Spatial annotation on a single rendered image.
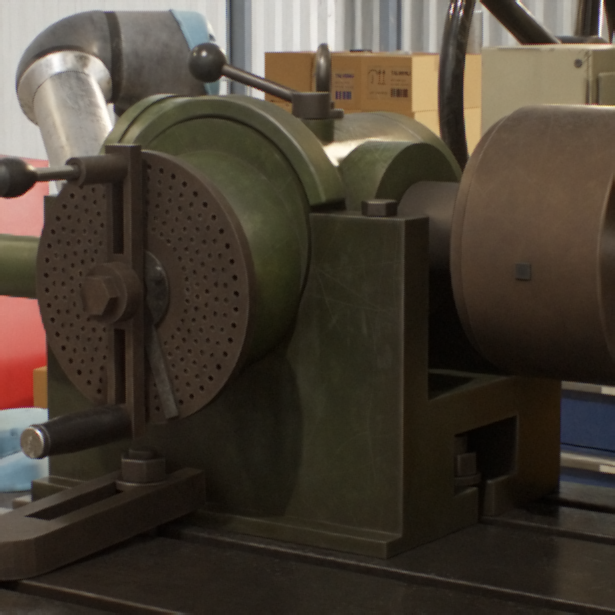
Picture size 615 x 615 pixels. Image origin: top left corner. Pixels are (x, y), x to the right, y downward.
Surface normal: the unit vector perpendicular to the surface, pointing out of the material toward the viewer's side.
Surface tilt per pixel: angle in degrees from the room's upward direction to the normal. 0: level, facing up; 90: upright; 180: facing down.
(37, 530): 4
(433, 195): 34
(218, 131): 90
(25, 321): 90
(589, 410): 90
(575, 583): 0
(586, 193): 62
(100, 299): 90
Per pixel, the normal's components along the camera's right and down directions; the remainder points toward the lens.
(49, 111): -0.69, -0.41
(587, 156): -0.42, -0.59
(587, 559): 0.00, -0.99
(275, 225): 0.49, -0.30
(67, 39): 0.16, -0.76
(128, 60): 0.30, 0.20
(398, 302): -0.58, 0.11
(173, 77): 0.29, 0.44
